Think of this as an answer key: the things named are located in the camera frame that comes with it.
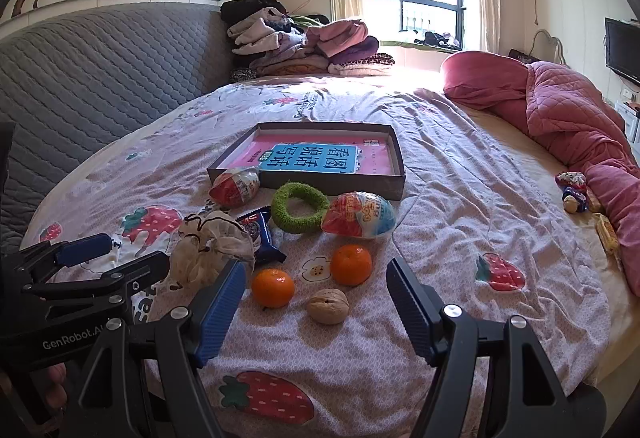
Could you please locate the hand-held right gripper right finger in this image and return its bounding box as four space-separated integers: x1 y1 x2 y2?
386 257 571 438

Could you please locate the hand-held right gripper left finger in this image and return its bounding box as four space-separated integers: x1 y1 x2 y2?
67 259 248 438

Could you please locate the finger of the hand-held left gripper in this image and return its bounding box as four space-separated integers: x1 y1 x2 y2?
7 232 116 288
21 250 172 319

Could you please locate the tangerine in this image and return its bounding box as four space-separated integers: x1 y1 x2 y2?
251 268 296 309
330 244 374 287

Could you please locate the cream drawstring pouch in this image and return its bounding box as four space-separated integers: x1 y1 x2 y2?
167 211 257 291

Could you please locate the walnut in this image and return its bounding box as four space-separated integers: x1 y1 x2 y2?
306 288 349 324

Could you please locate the blue cookie packet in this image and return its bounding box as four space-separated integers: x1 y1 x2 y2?
235 209 288 265

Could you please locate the large toy egg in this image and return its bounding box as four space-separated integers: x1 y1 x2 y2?
321 191 397 239

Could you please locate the green fuzzy ring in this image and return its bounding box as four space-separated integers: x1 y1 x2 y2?
271 182 331 235

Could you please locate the shallow grey cardboard box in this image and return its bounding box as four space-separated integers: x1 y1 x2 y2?
206 121 407 202

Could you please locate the small toy egg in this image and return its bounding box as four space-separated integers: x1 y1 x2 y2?
208 167 262 207

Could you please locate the person's left hand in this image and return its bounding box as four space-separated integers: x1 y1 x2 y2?
42 362 69 421

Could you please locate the strawberry print bed sheet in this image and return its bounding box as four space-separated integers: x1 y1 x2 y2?
20 66 613 438

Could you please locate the grey quilted headboard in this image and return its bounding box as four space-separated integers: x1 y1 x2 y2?
0 3 236 254

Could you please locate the pink quilted blanket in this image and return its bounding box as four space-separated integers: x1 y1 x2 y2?
525 61 640 269
470 106 640 384

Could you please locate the pink and blue book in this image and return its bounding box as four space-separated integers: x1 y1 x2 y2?
220 128 396 176

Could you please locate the small colourful toy figure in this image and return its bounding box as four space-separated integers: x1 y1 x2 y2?
555 171 603 214

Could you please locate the yellow packet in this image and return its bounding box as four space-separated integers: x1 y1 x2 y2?
595 213 621 269

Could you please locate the green cloth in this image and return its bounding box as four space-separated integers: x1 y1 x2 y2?
380 40 451 52

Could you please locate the dark cloth bundle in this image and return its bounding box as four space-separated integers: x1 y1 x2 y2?
415 31 461 49

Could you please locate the pile of folded clothes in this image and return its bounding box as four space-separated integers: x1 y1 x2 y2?
220 0 396 82

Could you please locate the white cabinet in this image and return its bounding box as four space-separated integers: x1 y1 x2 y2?
615 98 640 144

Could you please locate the white heart-shaped chair back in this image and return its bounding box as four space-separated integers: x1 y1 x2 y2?
530 29 568 64

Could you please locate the black television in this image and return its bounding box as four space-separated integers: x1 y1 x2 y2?
604 17 640 86

